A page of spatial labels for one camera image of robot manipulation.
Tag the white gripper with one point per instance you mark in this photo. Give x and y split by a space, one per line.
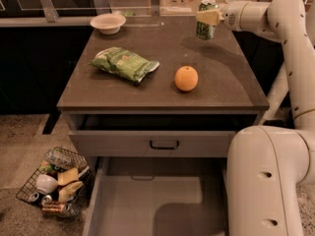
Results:
233 16

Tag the green soda can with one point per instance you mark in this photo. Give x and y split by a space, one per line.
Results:
204 31

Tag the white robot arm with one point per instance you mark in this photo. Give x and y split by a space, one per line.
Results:
265 163

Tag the grey drawer cabinet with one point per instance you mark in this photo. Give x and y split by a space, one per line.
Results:
226 83

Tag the grey top drawer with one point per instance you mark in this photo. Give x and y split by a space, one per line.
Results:
199 135

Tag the grey drawer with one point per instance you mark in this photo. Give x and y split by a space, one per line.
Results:
199 135
157 197

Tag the grey middle drawer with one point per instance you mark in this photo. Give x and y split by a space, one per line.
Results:
157 197

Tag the brown can in basket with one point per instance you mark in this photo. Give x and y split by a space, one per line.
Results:
53 208

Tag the silver can in basket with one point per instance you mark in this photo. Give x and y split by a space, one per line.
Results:
34 198

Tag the orange fruit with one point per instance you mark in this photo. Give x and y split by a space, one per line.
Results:
186 78

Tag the green chip bag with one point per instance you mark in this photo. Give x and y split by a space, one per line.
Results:
124 64

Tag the white paper bowl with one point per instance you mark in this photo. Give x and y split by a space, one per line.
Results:
108 23

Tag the clear plastic bottle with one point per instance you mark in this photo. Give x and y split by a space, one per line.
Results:
60 160

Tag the yellow sponge upper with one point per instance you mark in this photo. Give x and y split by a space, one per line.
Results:
67 177

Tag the yellow sponge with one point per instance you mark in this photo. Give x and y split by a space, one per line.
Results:
67 177
69 190

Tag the yellow sponge lower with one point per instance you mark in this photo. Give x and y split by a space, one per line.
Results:
69 190

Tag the white ceramic bowl in basket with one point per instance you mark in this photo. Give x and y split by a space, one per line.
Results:
45 184

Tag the black drawer handle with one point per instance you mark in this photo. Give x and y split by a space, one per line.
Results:
162 145

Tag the black wire basket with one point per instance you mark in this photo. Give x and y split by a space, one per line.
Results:
75 203

